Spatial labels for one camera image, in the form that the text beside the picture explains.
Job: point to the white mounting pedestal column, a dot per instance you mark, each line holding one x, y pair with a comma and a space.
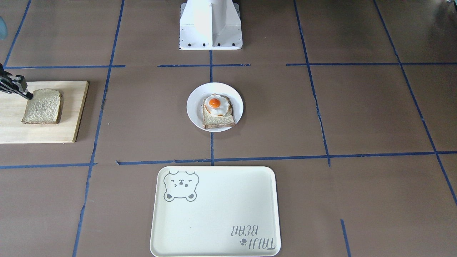
210, 25

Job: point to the cream bear serving tray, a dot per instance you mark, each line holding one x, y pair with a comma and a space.
215, 211

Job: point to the fried egg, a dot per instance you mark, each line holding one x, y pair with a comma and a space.
217, 105

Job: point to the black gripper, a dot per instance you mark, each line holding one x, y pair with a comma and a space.
14, 85

